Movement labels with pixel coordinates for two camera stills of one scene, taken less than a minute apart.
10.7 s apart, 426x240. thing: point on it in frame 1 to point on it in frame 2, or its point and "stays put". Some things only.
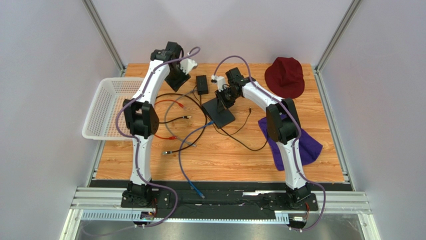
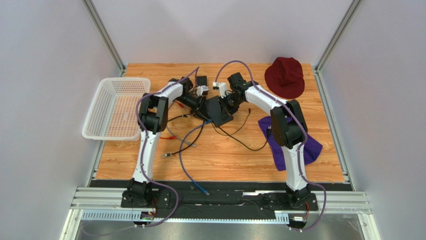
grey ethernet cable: [193, 145] stays put
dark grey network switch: [219, 119] stays put
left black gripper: [176, 85] to [201, 103]
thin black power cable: [226, 133] stays put
